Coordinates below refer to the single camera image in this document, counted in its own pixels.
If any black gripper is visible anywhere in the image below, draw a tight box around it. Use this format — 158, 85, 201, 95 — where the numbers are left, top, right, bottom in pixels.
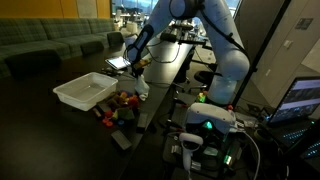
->
130, 59, 146, 79

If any white terry towel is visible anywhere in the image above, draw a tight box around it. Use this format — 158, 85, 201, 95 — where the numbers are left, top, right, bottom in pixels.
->
134, 74, 151, 102

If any small red ball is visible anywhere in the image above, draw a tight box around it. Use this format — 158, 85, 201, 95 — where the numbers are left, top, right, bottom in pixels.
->
128, 95, 140, 108

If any brown plush toy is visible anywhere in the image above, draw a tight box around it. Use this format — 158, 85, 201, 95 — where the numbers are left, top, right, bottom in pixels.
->
106, 92, 129, 111

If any green block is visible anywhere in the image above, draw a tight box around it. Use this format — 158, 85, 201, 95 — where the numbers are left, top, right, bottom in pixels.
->
116, 108, 136, 121

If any black rectangular block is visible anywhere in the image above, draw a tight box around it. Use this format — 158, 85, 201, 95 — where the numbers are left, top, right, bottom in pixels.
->
136, 112, 149, 133
110, 129, 133, 151

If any wooden cylinder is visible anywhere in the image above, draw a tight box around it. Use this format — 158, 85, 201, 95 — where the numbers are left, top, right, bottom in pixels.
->
92, 107, 103, 118

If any red disc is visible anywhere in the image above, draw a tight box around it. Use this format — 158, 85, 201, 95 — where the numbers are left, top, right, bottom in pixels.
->
102, 118, 114, 128

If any clear plastic bin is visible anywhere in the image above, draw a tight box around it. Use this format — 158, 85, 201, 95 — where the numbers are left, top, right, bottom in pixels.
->
52, 71, 119, 112

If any glowing tablet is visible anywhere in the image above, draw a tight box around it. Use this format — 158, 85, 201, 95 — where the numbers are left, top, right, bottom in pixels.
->
105, 55, 132, 71

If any black office chair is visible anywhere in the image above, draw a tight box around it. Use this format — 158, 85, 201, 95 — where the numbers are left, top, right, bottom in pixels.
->
193, 69, 218, 92

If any green yellow object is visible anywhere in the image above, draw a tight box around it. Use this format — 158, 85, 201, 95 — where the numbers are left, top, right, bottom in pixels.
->
196, 91, 208, 104

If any white control box green light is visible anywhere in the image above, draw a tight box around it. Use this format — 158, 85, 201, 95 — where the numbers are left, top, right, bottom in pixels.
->
184, 102, 237, 135

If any white VR controller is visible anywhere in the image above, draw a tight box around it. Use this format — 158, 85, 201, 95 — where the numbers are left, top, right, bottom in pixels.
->
178, 132, 204, 176

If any green plaid sofa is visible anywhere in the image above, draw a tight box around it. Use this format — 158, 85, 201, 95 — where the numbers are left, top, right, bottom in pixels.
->
0, 18, 125, 79

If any black electronics box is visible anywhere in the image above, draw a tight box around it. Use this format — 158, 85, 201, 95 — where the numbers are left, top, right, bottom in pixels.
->
199, 131, 243, 168

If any black stand pole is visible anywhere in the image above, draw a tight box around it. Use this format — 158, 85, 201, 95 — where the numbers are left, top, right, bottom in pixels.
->
231, 0, 293, 108

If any open laptop lit screen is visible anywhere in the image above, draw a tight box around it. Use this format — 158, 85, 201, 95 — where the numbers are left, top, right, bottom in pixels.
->
265, 76, 320, 158

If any black stereo camera bar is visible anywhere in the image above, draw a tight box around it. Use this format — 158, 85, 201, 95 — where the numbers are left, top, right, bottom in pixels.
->
159, 31, 208, 46

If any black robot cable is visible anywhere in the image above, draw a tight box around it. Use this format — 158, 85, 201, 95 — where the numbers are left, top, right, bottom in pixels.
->
199, 8, 252, 71

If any white cable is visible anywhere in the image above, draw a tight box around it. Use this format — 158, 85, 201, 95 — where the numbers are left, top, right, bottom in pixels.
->
233, 128, 262, 180

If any grey wall sign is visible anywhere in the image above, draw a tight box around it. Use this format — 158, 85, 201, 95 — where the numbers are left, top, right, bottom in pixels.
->
294, 17, 314, 31

